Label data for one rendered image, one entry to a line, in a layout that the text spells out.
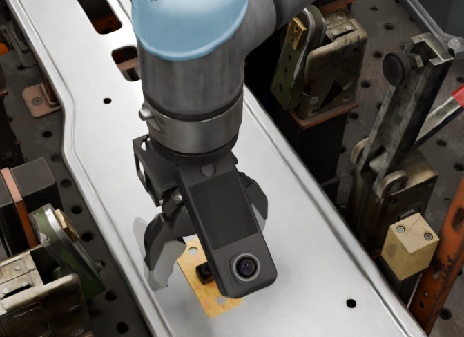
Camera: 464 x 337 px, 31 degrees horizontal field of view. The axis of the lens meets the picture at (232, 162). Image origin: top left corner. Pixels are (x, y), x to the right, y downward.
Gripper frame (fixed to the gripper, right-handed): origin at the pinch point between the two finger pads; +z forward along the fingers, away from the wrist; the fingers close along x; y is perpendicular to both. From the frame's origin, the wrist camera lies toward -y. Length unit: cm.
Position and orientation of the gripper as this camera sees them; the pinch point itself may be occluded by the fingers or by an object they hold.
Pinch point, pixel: (208, 267)
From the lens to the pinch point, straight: 81.4
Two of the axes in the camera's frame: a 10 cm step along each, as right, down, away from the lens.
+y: -4.7, -7.2, 5.2
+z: -0.1, 5.9, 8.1
